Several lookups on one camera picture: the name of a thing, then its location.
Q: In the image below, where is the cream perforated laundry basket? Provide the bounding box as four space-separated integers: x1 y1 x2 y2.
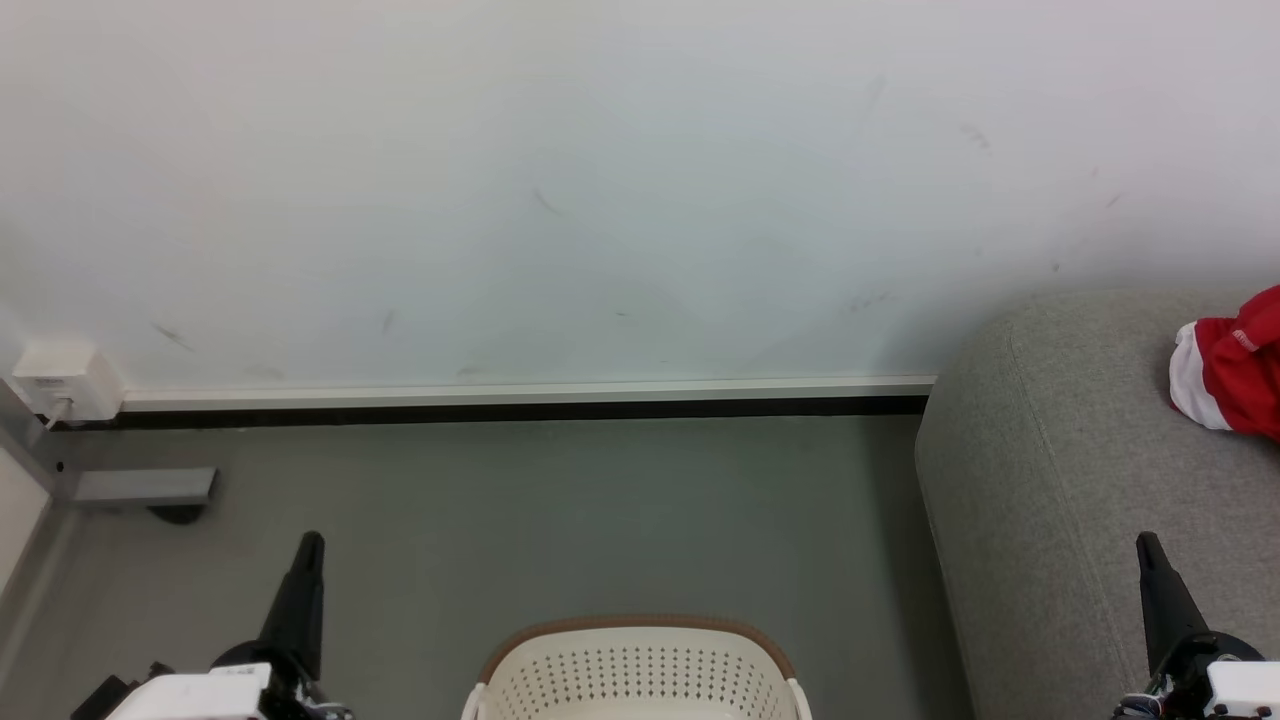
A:
461 615 814 720

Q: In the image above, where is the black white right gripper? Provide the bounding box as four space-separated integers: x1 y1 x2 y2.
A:
1136 531 1280 720

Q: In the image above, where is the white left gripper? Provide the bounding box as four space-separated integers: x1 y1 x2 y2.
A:
104 531 353 720

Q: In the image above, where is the grey metal partition foot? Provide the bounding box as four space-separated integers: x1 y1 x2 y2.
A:
0 375 219 511

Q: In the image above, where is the white wall socket box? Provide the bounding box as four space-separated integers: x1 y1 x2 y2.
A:
10 342 125 429

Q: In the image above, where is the white and black baseboard strip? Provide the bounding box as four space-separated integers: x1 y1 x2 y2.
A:
50 375 937 431

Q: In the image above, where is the red and white jersey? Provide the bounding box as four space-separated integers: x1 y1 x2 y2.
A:
1168 285 1280 444

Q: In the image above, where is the grey fabric sofa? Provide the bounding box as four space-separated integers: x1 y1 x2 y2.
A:
914 288 1280 720

